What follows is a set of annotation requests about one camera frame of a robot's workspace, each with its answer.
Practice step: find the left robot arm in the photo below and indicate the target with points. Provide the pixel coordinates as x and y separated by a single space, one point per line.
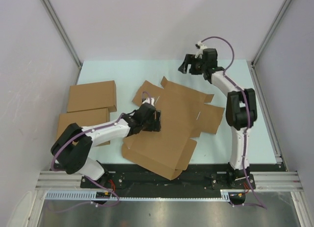
72 148

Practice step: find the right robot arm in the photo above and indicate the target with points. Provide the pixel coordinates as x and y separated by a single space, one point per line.
241 112

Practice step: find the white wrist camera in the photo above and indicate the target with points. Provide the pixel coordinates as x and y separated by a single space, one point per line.
200 47
149 100

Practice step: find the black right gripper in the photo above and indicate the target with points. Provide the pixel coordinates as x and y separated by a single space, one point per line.
188 61

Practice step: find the right aluminium side rail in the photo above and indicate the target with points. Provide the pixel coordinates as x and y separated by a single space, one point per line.
266 115

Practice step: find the folded cardboard box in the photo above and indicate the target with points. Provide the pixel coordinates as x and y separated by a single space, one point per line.
82 118
91 96

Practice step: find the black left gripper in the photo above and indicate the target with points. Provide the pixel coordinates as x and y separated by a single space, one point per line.
154 126

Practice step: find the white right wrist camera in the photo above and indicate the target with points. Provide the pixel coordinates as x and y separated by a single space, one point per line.
200 47

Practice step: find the grey slotted cable duct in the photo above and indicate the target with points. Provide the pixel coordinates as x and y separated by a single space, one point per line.
209 195

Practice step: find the brown cardboard box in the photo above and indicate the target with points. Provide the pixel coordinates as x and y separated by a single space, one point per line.
185 114

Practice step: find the right aluminium frame post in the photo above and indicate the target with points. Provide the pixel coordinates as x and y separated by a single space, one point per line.
271 31

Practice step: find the aluminium frame post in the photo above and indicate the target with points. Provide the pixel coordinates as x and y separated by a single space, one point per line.
47 4
271 31

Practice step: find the front aluminium frame rail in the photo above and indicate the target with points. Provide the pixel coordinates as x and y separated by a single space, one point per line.
265 181

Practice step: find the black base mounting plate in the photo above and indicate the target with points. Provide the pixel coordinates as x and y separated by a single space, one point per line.
125 175

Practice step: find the lower folded cardboard box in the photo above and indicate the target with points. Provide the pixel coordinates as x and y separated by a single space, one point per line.
82 118

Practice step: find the left aluminium frame post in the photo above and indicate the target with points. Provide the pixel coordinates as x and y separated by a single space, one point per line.
47 4

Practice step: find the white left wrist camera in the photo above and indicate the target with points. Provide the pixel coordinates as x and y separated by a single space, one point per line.
149 100

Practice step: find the upper folded cardboard box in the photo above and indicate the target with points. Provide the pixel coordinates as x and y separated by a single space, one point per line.
91 96

